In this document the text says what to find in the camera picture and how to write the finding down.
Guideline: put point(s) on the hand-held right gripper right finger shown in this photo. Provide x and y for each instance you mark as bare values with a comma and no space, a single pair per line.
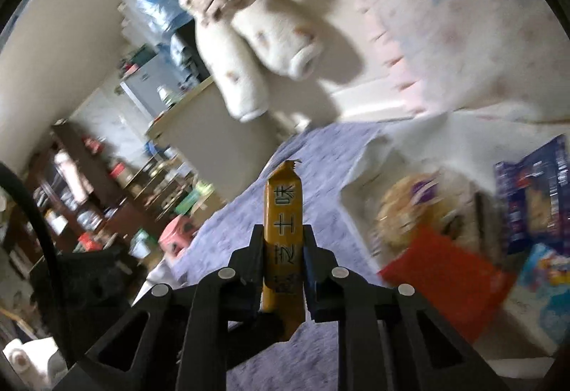
311,297

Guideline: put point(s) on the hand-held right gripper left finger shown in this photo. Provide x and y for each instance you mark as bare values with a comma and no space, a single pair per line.
256,248

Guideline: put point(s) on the yellow biscuit packet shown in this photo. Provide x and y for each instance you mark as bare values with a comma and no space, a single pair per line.
283,213

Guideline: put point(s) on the white storage box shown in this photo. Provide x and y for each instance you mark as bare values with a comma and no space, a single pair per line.
423,146

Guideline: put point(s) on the blue printed snack packet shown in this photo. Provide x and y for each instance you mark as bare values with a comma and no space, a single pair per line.
534,195

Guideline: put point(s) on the pink stool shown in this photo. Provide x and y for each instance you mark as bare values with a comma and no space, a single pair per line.
178,235

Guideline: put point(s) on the purple fluffy blanket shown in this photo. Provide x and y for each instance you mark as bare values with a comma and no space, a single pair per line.
329,159

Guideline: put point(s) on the red snack packet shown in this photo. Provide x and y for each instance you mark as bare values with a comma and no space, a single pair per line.
445,279

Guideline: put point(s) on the tan cookie packet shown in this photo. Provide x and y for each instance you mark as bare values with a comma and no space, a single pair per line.
414,208

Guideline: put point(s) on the white cabinet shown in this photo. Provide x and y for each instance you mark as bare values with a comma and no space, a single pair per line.
209,119

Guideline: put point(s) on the dark cloth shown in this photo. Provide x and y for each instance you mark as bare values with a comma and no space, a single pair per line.
89,284

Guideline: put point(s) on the cluttered brown shelf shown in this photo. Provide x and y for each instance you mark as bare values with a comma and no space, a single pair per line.
89,195

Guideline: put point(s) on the cream plush toy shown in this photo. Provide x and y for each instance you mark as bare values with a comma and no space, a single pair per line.
267,39

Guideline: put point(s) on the light blue packet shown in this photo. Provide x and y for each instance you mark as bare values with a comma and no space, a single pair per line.
547,284

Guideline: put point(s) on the white tissue roll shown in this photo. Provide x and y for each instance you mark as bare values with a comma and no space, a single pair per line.
22,360

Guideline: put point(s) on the pale printed foam mat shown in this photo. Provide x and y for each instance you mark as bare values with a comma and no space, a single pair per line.
467,16

